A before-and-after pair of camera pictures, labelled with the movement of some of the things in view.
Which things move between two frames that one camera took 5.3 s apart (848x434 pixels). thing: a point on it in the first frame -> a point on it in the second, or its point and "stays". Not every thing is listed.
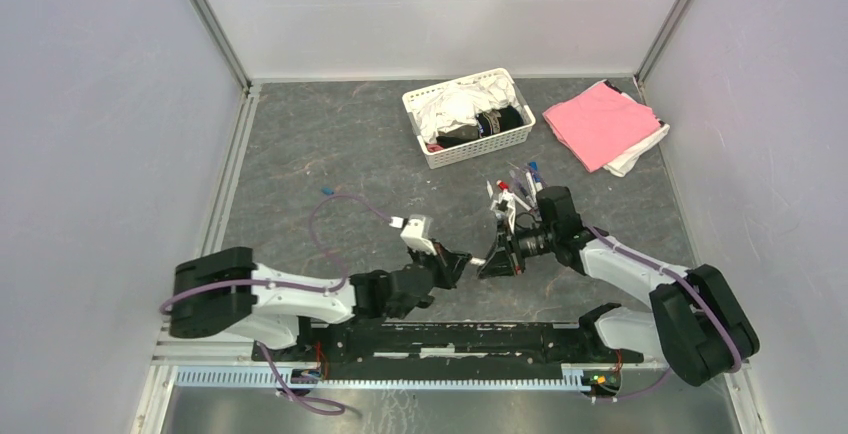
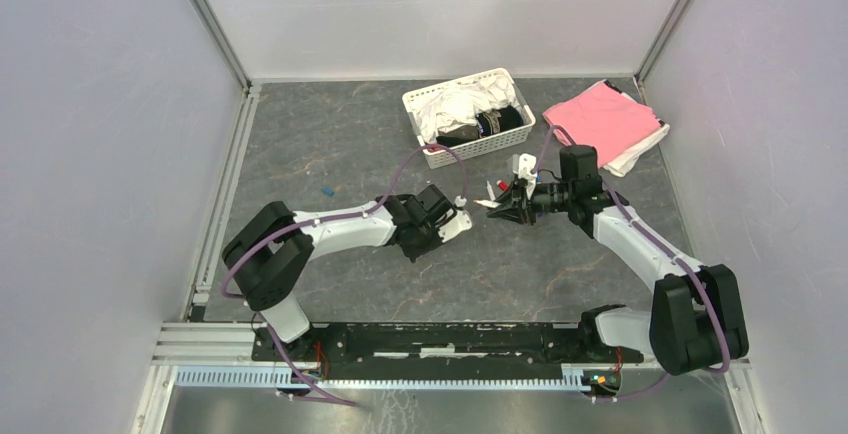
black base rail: x=437 y=350 stays
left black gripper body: x=438 y=265 -> x=427 y=239
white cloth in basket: x=461 y=104 stays
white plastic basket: x=469 y=119 stays
